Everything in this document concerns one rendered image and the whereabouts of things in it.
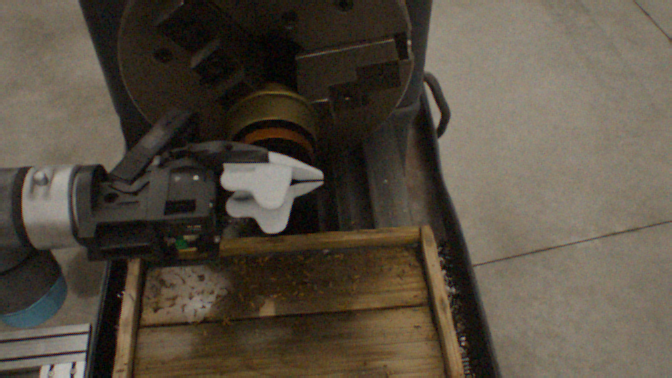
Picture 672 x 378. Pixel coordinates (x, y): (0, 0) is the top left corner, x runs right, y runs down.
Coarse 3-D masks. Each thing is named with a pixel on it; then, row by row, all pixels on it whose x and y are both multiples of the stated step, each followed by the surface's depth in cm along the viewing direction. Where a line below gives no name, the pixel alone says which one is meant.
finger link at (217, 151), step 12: (192, 144) 59; (204, 144) 59; (216, 144) 59; (228, 144) 59; (240, 144) 60; (192, 156) 59; (204, 156) 58; (216, 156) 59; (228, 156) 59; (240, 156) 59; (252, 156) 60; (264, 156) 60; (216, 168) 60
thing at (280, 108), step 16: (256, 96) 63; (272, 96) 63; (288, 96) 64; (240, 112) 64; (256, 112) 62; (272, 112) 62; (288, 112) 63; (304, 112) 64; (240, 128) 62; (256, 128) 62; (272, 128) 61; (288, 128) 62; (304, 128) 63; (256, 144) 60; (272, 144) 60; (288, 144) 61; (304, 144) 62; (304, 160) 62
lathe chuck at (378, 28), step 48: (144, 0) 64; (240, 0) 65; (288, 0) 66; (336, 0) 66; (384, 0) 67; (144, 48) 68; (288, 48) 81; (144, 96) 73; (192, 96) 74; (384, 96) 76; (336, 144) 82
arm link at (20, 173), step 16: (0, 176) 58; (16, 176) 58; (0, 192) 57; (16, 192) 57; (0, 208) 56; (16, 208) 56; (0, 224) 57; (16, 224) 57; (0, 240) 57; (16, 240) 58; (0, 256) 60; (16, 256) 61; (0, 272) 61
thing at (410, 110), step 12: (396, 108) 100; (408, 108) 100; (120, 120) 100; (396, 120) 101; (408, 120) 101; (132, 132) 100; (144, 132) 101; (396, 132) 103; (408, 132) 105; (132, 144) 102
